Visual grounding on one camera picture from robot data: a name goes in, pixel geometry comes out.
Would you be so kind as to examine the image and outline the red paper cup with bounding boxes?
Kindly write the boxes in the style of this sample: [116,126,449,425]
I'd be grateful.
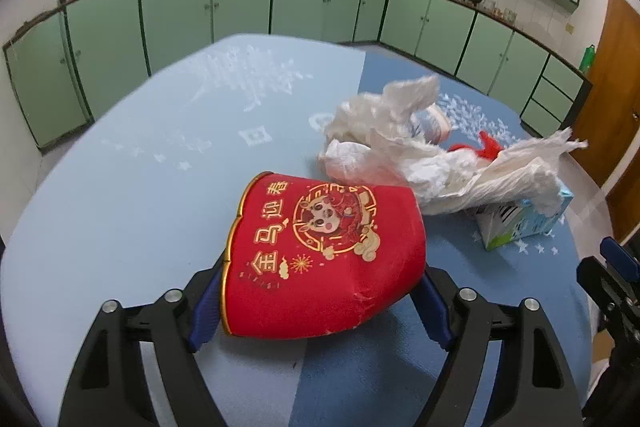
[220,172,426,340]

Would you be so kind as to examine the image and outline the wooden door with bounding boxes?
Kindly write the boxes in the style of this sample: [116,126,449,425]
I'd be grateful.
[572,0,639,185]

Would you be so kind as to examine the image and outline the green bottle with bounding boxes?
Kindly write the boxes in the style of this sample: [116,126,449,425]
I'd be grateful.
[578,44,596,76]

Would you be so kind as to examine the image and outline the red plastic bag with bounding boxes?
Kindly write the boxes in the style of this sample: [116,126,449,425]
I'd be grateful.
[448,130,503,162]

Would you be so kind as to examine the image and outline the blue milk carton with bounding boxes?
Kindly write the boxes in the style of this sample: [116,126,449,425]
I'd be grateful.
[473,184,574,251]

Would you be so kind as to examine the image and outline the light blue mat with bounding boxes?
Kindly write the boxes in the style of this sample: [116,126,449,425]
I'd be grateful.
[1,35,366,426]

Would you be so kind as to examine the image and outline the green lower kitchen cabinets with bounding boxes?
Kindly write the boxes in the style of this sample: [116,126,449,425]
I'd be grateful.
[2,0,591,150]

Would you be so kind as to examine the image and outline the white crumpled tissue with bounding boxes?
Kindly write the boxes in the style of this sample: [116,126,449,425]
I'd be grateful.
[319,75,587,216]

